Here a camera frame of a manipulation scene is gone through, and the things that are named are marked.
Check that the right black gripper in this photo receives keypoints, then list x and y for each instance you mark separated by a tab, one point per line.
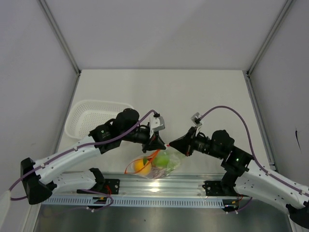
186	144

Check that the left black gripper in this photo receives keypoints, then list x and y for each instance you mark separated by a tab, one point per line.
155	142

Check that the green apple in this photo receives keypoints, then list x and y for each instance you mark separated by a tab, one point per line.
161	161

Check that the clear zip top bag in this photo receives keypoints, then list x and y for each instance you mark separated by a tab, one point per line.
168	151

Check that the orange fruit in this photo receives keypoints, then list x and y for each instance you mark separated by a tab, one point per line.
142	166

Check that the red grapes bunch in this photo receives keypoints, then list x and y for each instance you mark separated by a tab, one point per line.
157	173

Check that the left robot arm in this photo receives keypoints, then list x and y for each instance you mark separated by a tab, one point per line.
44	177

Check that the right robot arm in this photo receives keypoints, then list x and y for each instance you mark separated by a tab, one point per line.
244	176

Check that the white perforated plastic basket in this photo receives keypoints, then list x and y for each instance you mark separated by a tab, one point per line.
85	115

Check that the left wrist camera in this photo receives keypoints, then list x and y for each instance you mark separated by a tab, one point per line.
157	123

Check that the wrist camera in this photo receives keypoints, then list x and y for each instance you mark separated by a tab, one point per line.
196	119
157	123

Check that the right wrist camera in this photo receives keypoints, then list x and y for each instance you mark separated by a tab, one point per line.
196	119

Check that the aluminium mounting rail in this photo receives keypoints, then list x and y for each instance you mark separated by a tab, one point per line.
172	186

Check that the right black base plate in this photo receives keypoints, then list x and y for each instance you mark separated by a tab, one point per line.
219	188

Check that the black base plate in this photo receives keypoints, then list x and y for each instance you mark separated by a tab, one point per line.
107	186
219	188

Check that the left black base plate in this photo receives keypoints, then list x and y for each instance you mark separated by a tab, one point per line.
107	186

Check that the white slotted cable duct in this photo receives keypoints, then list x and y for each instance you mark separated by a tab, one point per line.
135	202

